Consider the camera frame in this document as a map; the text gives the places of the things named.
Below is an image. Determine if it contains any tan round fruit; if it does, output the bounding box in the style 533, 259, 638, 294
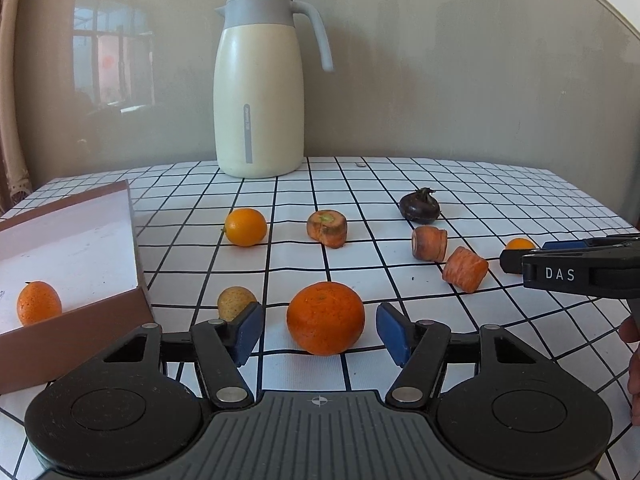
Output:
217, 286, 258, 322

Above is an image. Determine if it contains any large rough tangerine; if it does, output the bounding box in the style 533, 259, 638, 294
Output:
286, 282, 366, 357

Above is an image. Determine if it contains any small rough kumquat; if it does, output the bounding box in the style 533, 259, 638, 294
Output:
16, 281, 63, 326

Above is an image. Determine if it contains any smooth orange with stem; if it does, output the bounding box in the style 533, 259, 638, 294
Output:
221, 208, 268, 247

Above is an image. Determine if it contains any person's right hand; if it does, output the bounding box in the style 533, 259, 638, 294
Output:
619, 316, 640, 427

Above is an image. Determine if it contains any ridged carrot piece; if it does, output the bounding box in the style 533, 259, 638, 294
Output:
443, 246, 489, 293

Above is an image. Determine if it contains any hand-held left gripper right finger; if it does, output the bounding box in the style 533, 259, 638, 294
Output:
376, 302, 543, 409

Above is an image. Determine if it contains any carrot top piece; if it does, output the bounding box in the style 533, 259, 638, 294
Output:
306, 209, 348, 249

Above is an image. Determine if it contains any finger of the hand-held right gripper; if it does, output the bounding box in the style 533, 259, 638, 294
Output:
541, 233, 640, 252
499, 249, 526, 275

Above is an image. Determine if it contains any white black-checked tablecloth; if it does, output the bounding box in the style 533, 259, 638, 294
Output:
0, 156, 640, 480

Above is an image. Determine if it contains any beige curtain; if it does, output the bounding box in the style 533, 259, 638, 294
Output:
0, 0, 33, 211

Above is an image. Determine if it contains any cream thermos jug grey lid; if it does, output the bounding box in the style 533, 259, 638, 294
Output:
213, 0, 334, 179

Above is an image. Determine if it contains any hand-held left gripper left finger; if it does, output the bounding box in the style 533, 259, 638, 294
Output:
100, 302, 266, 410

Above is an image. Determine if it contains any brown cardboard box white inside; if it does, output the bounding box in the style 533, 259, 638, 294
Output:
0, 179, 155, 395

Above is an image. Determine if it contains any dark water chestnut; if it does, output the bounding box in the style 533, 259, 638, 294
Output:
399, 187, 441, 224

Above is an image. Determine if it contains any smooth carrot piece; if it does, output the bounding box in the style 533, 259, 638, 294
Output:
411, 225, 449, 263

